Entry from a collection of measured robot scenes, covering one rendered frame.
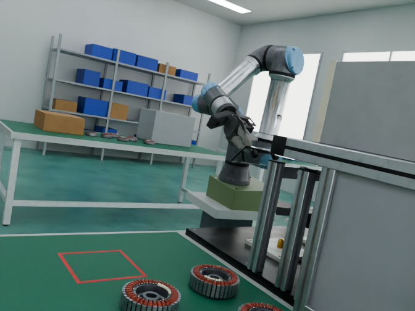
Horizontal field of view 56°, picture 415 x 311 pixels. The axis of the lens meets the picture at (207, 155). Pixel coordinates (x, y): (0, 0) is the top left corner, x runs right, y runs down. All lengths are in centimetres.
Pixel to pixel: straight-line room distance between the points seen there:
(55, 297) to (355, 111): 74
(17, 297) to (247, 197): 116
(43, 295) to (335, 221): 58
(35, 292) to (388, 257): 65
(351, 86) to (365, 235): 36
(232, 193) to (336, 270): 94
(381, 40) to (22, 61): 587
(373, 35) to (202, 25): 362
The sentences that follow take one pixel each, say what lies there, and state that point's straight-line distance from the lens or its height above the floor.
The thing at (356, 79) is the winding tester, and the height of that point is 128.
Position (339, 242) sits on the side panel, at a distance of 85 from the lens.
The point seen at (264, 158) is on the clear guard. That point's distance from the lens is 127.
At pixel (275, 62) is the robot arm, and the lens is 174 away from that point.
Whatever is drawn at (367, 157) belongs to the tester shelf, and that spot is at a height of 111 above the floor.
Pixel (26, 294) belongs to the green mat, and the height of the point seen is 75.
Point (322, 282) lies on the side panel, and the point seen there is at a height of 84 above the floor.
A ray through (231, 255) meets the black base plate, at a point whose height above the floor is 77.
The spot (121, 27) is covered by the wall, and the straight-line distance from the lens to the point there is 801.
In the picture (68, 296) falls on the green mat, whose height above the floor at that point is 75.
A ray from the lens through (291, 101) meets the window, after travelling 778.
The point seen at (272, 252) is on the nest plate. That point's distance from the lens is 118.
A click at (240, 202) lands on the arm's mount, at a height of 79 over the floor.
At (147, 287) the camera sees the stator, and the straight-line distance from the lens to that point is 83.
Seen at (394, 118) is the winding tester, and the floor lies 120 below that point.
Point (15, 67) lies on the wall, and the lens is 747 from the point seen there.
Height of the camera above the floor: 113
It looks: 6 degrees down
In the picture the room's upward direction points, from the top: 11 degrees clockwise
